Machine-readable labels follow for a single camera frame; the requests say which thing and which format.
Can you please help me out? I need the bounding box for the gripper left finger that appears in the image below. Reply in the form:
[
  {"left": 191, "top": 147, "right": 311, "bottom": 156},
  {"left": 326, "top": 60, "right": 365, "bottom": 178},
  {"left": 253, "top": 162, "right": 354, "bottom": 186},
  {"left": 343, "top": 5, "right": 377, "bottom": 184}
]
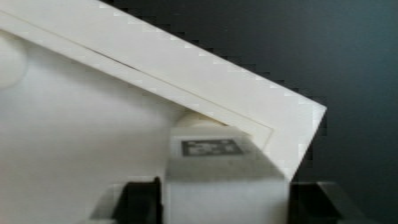
[{"left": 112, "top": 178, "right": 164, "bottom": 224}]

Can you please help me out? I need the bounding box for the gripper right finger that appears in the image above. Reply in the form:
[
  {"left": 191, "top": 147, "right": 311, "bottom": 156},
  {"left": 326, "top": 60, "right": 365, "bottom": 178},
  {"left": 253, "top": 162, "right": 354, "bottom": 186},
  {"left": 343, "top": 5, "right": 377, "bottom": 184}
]
[{"left": 288, "top": 182, "right": 363, "bottom": 224}]

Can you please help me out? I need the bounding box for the white table leg with tag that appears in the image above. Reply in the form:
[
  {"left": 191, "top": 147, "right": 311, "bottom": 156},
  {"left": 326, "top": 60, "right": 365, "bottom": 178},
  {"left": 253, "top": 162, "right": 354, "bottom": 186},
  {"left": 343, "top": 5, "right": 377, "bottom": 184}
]
[{"left": 162, "top": 113, "right": 290, "bottom": 224}]

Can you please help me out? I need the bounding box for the white square tabletop tray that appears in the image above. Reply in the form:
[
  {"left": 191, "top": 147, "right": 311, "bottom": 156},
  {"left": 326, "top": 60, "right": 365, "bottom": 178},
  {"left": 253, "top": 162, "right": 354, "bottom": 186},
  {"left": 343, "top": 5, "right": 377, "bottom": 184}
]
[{"left": 0, "top": 30, "right": 196, "bottom": 224}]

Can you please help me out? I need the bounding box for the white right fence wall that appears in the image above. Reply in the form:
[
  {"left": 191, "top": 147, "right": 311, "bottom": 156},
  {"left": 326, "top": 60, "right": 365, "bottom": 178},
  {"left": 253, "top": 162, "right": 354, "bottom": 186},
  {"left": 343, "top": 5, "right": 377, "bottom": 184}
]
[{"left": 0, "top": 0, "right": 326, "bottom": 176}]

